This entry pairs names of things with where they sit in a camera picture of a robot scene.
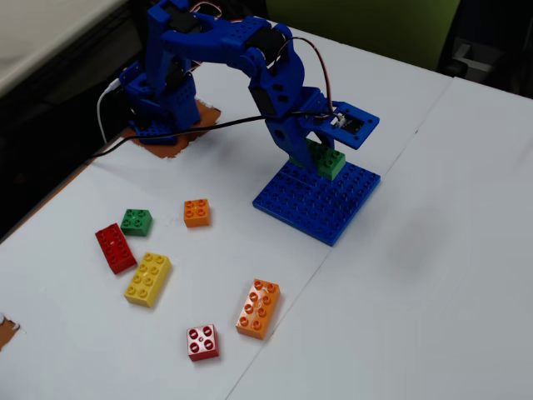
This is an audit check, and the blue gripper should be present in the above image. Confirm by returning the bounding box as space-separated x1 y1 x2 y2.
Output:
266 87 337 175

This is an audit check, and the green 2x4 block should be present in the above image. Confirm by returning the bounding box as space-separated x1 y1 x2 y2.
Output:
288 138 346 182

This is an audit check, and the orange 2x2 block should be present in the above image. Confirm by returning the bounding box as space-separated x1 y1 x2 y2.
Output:
183 198 212 228

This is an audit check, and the orange 2x4 block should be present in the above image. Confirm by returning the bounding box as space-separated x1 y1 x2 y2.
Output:
235 278 281 341

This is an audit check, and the green 2x2 block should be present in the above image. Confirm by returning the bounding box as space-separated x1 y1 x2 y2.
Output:
120 207 153 238

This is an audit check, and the yellow 2x4 block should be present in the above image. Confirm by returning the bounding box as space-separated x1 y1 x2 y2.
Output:
123 251 173 308

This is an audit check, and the red 2x4 block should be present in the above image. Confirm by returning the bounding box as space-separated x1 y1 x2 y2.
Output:
94 222 138 275

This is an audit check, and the red 2x2 block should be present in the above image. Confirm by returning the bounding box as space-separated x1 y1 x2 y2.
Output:
186 323 221 363

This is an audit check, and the blue 8x8 stud plate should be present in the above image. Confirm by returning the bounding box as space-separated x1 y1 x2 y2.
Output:
252 160 382 248

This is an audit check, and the white paper table sheet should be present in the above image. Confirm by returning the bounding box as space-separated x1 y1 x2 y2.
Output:
0 16 454 400
224 76 533 400

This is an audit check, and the dark office chair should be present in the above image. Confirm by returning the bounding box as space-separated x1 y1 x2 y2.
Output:
436 0 533 100

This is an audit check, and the white side table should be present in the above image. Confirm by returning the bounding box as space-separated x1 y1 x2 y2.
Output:
0 0 128 99

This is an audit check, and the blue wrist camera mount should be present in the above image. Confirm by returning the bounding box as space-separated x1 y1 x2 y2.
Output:
322 101 381 150

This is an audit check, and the red black servo wire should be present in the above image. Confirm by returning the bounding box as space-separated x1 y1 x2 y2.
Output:
270 36 339 123

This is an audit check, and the black camera cable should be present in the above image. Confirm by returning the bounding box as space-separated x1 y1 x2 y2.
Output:
91 107 339 158

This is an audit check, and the white power cable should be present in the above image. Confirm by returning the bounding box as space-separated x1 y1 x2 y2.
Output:
96 80 122 145

